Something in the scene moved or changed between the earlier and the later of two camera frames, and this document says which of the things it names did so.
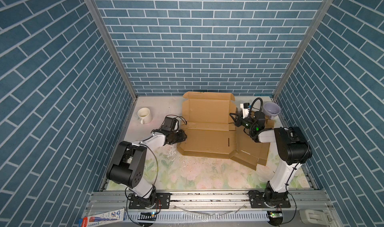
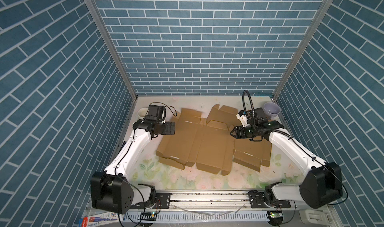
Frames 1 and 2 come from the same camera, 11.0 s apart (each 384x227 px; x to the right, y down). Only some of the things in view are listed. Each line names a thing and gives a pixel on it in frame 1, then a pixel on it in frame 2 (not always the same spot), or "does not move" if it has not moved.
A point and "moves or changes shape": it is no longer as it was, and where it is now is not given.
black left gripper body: (176, 136) → (164, 128)
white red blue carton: (104, 218) does not move
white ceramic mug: (144, 115) does not move
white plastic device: (315, 216) does not move
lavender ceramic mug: (271, 109) does not move
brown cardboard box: (211, 131) moves or changes shape
